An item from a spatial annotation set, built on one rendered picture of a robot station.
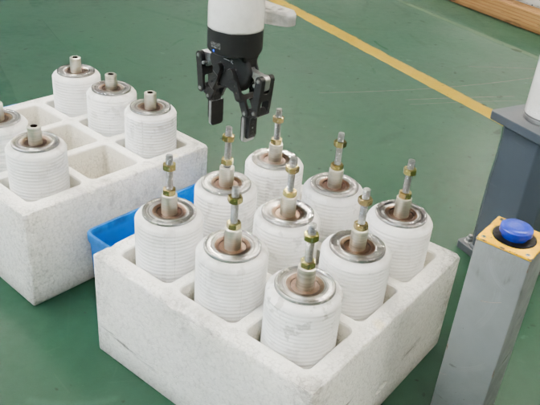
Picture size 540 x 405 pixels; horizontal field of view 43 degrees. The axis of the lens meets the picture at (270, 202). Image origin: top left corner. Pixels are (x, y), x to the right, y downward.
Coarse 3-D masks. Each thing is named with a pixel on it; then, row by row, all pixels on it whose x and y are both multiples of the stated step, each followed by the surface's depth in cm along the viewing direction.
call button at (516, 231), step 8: (504, 224) 83; (512, 224) 83; (520, 224) 83; (528, 224) 83; (504, 232) 82; (512, 232) 82; (520, 232) 82; (528, 232) 82; (512, 240) 82; (520, 240) 82
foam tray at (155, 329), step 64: (128, 256) 99; (448, 256) 103; (128, 320) 97; (192, 320) 87; (256, 320) 87; (384, 320) 89; (192, 384) 92; (256, 384) 83; (320, 384) 78; (384, 384) 98
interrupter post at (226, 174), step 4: (220, 168) 101; (224, 168) 101; (228, 168) 101; (232, 168) 101; (220, 172) 101; (224, 172) 100; (228, 172) 100; (232, 172) 101; (220, 176) 101; (224, 176) 101; (228, 176) 101; (232, 176) 101; (220, 180) 102; (224, 180) 101; (228, 180) 101; (232, 180) 102; (220, 184) 102; (224, 184) 101; (228, 184) 102; (232, 184) 102
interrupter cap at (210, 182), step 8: (208, 176) 104; (216, 176) 104; (240, 176) 105; (208, 184) 102; (216, 184) 102; (240, 184) 102; (248, 184) 102; (216, 192) 99; (224, 192) 100; (240, 192) 100
